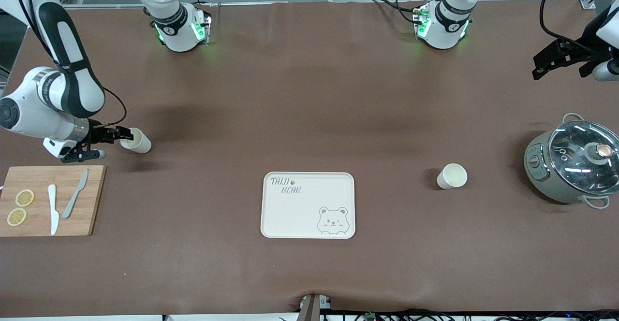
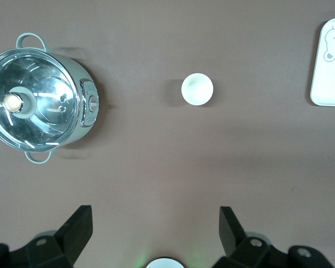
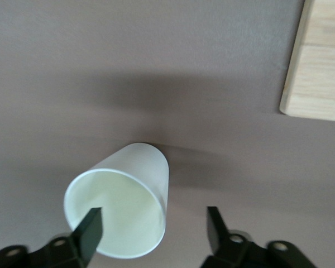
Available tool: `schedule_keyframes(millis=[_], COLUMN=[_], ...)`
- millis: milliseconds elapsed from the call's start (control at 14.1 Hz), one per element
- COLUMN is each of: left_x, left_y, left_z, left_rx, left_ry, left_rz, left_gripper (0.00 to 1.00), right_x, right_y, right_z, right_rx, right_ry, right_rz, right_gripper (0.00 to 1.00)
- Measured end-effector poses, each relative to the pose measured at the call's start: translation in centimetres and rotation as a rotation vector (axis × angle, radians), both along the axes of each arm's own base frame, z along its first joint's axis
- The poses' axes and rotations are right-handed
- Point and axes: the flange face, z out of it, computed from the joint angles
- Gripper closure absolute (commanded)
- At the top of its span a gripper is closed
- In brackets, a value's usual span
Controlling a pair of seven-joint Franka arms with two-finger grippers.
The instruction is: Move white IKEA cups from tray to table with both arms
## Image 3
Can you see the bamboo cutting board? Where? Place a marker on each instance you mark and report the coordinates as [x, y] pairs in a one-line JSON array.
[[318, 69]]

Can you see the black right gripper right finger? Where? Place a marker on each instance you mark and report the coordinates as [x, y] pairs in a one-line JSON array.
[[226, 251]]

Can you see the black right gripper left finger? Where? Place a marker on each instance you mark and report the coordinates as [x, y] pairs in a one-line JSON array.
[[89, 237]]

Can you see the white IKEA cup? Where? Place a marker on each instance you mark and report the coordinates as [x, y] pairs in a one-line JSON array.
[[145, 167]]

